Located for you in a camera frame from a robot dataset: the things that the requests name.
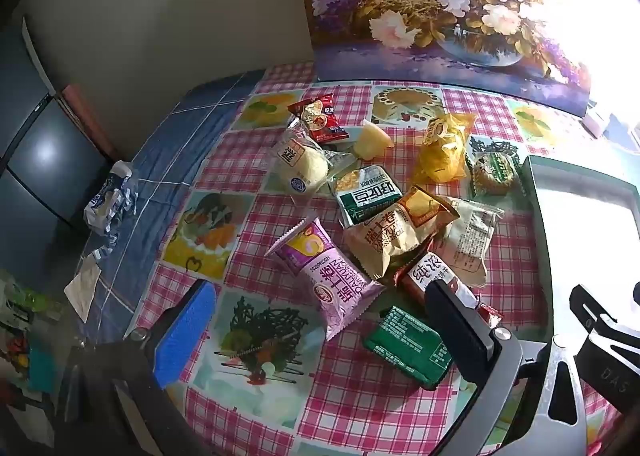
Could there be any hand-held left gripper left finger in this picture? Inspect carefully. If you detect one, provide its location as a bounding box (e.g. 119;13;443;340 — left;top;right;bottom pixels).
65;278;218;456

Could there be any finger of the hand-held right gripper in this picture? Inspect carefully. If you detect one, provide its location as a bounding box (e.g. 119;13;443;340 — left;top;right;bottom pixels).
569;283;621;337

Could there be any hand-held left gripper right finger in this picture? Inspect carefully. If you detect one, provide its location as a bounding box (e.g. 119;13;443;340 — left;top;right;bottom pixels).
425;280;586;456

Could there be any dark green snack packet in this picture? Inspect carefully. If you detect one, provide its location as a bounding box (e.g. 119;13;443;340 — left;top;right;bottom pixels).
362;306;453;391

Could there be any red-brown snack packet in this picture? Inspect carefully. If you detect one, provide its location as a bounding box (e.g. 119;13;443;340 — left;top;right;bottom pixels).
392;251;503;332

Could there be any white box with green rim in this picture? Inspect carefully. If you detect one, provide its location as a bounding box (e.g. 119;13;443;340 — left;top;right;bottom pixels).
520;154;640;332

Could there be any beige cake roll packet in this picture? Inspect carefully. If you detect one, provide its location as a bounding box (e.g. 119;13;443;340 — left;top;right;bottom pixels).
342;185;460;282

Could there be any purple cake roll packet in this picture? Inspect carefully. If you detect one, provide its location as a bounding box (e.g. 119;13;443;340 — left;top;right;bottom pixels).
265;217;387;342

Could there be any green and white snack packet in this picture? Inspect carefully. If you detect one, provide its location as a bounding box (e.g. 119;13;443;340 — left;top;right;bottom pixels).
327;165;403;228

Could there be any yellow snack packet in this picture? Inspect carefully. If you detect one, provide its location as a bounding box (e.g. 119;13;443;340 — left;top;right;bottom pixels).
411;112;477;183

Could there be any clear bun packet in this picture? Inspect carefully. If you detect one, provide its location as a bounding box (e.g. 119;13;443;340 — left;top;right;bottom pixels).
270;125;337;197

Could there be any yellow jelly cup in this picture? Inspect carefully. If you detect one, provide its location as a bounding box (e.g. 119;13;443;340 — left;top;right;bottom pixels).
353;119;392;159

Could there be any red snack packet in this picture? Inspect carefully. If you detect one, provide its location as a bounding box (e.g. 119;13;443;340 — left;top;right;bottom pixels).
287;92;351;143

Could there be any white paper sheet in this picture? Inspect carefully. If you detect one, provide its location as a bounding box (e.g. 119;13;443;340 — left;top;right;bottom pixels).
64;253;103;323

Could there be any crumpled blue and white wrapper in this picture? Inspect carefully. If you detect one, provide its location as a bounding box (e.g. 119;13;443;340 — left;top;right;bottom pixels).
84;160;138;237

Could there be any blue grid cloth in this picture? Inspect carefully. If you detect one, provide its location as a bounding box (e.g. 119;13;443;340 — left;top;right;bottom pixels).
65;68;266;337

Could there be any clear green cookie packet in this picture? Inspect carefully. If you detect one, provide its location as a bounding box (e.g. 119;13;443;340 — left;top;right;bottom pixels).
465;136;528;198

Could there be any white charger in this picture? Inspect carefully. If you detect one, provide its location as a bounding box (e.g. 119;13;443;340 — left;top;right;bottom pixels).
580;106;608;138

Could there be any checkered picture tablecloth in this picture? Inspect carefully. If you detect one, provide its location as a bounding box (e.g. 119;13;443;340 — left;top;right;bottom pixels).
135;61;640;456

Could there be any dark glossy cabinet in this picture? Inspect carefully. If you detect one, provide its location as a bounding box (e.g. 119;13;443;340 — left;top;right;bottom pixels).
0;28;113;287

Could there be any brown wooden board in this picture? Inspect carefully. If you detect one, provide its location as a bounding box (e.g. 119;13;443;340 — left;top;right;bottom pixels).
55;83;121;162

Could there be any flower painting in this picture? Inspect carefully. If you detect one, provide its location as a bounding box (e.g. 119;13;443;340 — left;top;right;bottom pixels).
290;0;608;118

